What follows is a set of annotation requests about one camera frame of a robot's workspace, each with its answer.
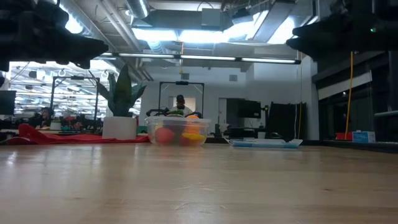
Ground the small yellow toy banana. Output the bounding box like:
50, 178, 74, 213
182, 133, 206, 142

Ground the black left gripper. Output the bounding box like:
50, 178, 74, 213
0, 0, 109, 73

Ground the white plant pot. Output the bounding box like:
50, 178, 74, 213
102, 116, 138, 141

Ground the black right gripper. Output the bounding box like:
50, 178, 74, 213
285, 0, 398, 62

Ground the yellow cable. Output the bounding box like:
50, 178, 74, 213
343, 51, 354, 141

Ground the black monitor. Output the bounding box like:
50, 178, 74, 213
0, 90, 17, 116

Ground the red cloth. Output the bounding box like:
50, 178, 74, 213
0, 123, 151, 146

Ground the clear lid with blue rim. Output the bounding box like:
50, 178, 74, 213
228, 138, 303, 150

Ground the large red toy strawberry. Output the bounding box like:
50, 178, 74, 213
154, 127, 176, 146

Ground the black robot station frame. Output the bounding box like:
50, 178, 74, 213
49, 75, 101, 113
157, 81, 206, 119

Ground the green artificial plant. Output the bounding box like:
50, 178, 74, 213
89, 63, 147, 118

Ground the long ceiling light bar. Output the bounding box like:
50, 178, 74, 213
99, 52, 302, 65

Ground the clear plastic container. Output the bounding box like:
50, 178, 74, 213
144, 116, 213, 147

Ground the person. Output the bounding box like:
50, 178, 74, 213
27, 106, 54, 129
169, 94, 194, 118

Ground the black partition panel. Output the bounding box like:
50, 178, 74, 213
267, 101, 308, 141

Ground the blue box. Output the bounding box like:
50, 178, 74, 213
352, 131, 376, 144

